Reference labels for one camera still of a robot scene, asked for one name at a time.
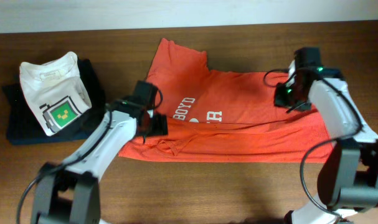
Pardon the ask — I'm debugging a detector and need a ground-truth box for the orange soccer t-shirt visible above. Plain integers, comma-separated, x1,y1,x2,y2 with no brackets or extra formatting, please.
119,39,329,162

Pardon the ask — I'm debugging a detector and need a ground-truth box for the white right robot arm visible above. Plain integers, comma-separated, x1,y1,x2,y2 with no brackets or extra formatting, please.
273,47,378,224

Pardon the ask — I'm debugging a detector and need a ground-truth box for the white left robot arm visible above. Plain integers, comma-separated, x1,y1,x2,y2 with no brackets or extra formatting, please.
30,81,168,223

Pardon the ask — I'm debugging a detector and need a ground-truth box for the white folded graphic t-shirt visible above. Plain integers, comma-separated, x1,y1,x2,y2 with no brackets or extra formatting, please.
19,52,92,136

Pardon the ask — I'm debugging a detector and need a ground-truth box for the dark navy folded garment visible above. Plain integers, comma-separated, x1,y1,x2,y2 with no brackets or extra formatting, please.
2,59,106,145

